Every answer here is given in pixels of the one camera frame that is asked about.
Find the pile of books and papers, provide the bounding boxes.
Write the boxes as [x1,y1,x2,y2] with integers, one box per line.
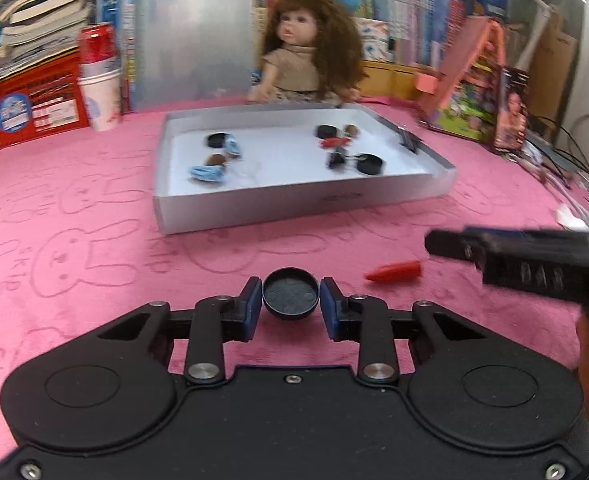
[0,0,95,91]

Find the crumpled white tissue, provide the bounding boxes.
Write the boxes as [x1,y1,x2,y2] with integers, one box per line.
[555,202,589,232]

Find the red soda can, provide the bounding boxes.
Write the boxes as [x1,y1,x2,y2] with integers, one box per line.
[78,22,118,66]

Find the wooden drawer unit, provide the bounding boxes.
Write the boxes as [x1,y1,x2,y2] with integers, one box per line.
[362,60,443,98]

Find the black cable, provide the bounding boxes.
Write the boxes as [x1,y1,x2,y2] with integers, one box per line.
[529,114,589,183]

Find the row of shelved books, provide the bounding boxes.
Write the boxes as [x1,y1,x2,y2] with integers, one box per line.
[365,0,508,66]

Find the white printed paper cup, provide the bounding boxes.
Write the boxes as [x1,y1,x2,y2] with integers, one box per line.
[78,75,124,132]

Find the pink rabbit-print blanket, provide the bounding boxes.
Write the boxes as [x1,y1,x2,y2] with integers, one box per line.
[0,95,589,466]

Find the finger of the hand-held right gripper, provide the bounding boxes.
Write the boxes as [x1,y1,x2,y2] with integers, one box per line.
[425,228,486,264]

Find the clear plastic wrapper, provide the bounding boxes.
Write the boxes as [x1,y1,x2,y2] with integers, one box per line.
[232,162,262,186]

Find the grey translucent plastic folder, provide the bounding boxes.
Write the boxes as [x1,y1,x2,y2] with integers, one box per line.
[133,0,255,111]

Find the glossy printed booklet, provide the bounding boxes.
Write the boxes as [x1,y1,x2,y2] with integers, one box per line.
[492,65,530,153]

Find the shallow grey cardboard box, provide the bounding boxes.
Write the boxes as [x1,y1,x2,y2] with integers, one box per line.
[153,103,459,237]

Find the brown cardboard sheet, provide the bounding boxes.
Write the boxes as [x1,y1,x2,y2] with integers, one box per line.
[519,0,580,126]

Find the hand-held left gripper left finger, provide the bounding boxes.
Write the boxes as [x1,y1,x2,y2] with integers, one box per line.
[82,276,264,386]

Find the white nested paper cup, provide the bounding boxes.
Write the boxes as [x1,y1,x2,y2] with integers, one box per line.
[77,57,122,86]

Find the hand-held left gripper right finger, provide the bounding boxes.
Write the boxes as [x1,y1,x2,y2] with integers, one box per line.
[321,276,495,386]

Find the black binder clip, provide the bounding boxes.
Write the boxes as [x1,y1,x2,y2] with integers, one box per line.
[397,129,424,155]
[326,146,360,171]

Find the pink toy house box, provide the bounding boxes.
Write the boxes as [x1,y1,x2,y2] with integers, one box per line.
[415,17,508,143]

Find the brown-haired doll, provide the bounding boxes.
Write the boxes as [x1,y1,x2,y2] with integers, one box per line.
[247,0,370,108]

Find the red plastic basket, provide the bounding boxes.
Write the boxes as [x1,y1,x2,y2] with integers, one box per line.
[0,62,92,158]

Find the upright blue books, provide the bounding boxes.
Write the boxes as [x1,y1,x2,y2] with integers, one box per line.
[97,0,138,111]

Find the red toy chili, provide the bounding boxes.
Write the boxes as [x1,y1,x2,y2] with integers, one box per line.
[365,260,423,283]

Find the white pencil-print box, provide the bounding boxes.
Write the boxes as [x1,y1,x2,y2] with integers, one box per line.
[359,17,390,63]

